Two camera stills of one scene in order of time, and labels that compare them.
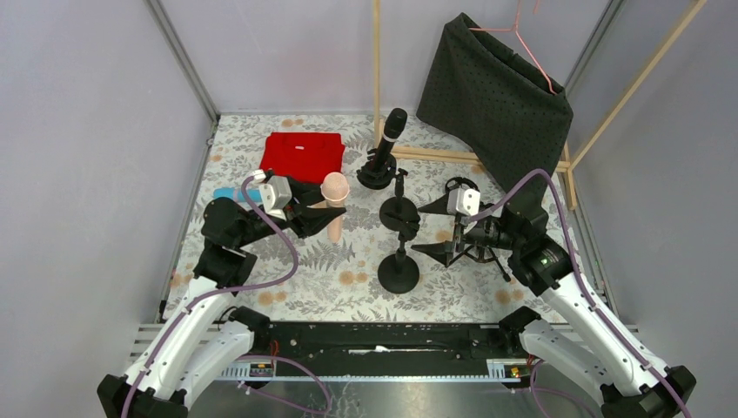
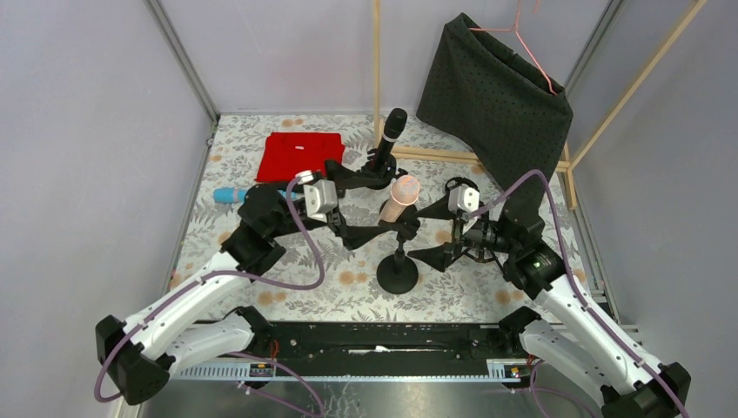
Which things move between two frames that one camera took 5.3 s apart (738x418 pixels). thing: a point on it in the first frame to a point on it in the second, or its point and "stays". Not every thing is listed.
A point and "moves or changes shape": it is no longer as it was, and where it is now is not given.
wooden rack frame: [566, 167] stays
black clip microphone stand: [399, 273] stays
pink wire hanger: [515, 29] stays
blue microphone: [235, 193] stays
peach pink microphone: [334, 190] moves or changes shape
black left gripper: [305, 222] to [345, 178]
